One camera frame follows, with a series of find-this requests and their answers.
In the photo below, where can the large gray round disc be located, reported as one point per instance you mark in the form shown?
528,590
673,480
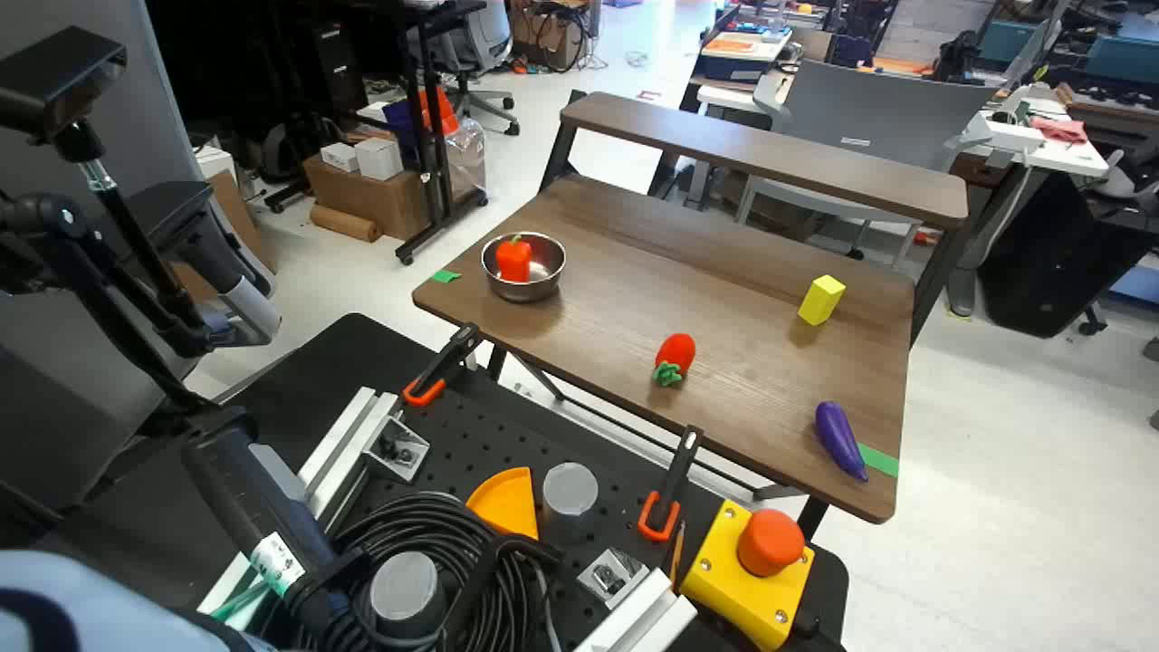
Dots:
403,589

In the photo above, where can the small gray round disc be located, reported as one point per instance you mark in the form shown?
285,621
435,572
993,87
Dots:
570,490

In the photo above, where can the orange wedge piece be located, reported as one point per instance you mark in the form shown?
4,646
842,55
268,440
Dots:
510,504

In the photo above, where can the black metal floor stand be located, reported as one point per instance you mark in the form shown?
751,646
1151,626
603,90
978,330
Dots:
434,155

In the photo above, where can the small green tape piece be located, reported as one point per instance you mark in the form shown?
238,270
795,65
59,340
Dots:
447,277

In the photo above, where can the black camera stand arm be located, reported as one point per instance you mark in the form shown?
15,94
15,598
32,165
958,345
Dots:
111,295

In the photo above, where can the black perforated base board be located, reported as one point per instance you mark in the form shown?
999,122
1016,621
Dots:
483,428

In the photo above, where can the gray panel chair back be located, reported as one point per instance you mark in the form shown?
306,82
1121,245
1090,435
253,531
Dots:
873,114

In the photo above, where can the purple toy eggplant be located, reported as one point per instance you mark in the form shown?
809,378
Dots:
839,435

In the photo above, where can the brown cardboard box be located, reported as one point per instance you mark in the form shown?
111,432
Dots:
373,201

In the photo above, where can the pale blue robot arm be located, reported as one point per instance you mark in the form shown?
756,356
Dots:
59,611

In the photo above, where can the green tape strip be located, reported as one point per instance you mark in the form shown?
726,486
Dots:
882,462

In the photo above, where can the black bag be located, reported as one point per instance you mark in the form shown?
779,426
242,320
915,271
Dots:
1055,257

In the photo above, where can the orange-red toy vegetable green stem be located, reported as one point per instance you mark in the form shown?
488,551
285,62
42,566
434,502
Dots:
676,356

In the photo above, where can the yellow box red stop button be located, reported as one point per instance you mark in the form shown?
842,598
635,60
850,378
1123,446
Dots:
735,582

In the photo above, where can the yellow toy block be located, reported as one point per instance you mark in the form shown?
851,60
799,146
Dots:
820,300

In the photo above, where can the black camera on stand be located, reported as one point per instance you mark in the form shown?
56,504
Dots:
56,74

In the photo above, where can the white side table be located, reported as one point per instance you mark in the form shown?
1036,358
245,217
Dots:
1036,146

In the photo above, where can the orange black bar clamp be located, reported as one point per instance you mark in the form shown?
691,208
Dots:
442,367
673,483

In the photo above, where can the round metal pot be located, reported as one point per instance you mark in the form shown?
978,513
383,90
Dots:
545,280

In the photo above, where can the aluminium profile rail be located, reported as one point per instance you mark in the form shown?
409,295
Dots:
640,611
347,446

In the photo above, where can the red toy bell pepper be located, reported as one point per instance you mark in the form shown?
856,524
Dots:
511,260

